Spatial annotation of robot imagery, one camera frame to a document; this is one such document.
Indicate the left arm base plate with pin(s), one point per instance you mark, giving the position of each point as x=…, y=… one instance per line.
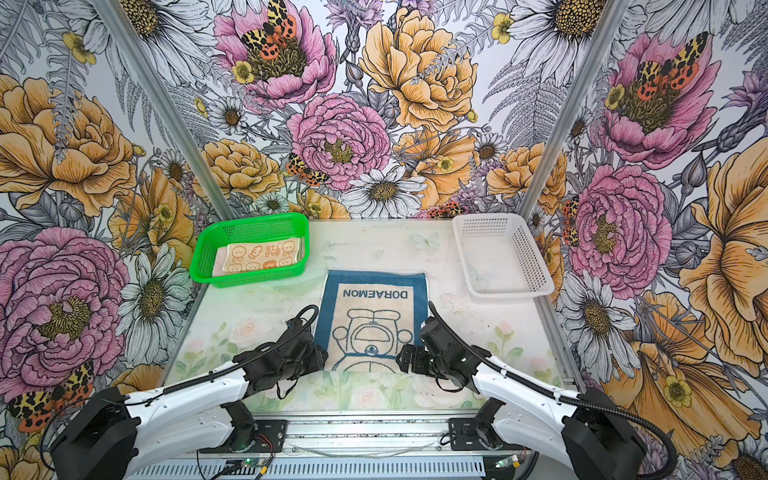
x=261, y=436

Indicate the blue white patterned towel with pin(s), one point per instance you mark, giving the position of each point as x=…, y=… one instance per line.
x=367, y=317

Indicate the white ventilated cable duct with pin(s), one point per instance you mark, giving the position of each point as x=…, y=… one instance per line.
x=419, y=467

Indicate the green plastic basket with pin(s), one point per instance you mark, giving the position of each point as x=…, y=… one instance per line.
x=255, y=229

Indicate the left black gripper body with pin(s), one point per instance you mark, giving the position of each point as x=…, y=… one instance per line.
x=308, y=363

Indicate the aluminium frame post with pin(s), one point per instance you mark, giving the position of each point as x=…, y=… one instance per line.
x=119, y=26
x=605, y=32

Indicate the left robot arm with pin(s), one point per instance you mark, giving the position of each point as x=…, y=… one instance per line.
x=115, y=435

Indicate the left aluminium frame post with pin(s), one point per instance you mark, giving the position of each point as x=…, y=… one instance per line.
x=119, y=26

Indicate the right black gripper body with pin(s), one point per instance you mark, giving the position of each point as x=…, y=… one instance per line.
x=425, y=364

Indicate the white plastic basket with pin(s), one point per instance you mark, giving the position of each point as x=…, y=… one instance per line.
x=500, y=259

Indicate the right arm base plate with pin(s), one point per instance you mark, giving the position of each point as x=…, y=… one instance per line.
x=462, y=435

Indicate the aluminium front rail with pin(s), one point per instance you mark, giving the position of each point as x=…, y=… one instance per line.
x=360, y=433

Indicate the right aluminium frame post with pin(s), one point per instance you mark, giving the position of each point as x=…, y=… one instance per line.
x=605, y=32

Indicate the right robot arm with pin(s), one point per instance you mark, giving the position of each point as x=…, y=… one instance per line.
x=518, y=400

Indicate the orange patterned towel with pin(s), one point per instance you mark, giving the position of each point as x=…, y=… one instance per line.
x=243, y=257

